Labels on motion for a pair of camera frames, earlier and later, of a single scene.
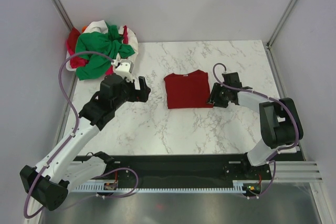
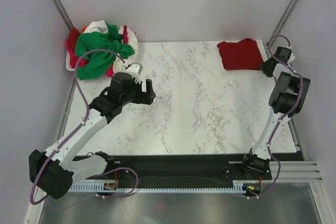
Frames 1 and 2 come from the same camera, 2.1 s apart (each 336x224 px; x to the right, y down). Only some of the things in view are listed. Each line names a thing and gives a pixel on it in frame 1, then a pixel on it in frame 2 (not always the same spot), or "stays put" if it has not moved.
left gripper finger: (144, 89) -> (149, 90)
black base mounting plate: (183, 169) stays put
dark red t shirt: (188, 91) -> (242, 55)
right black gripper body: (219, 95) -> (264, 66)
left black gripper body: (132, 94) stays put
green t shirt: (107, 43) stays put
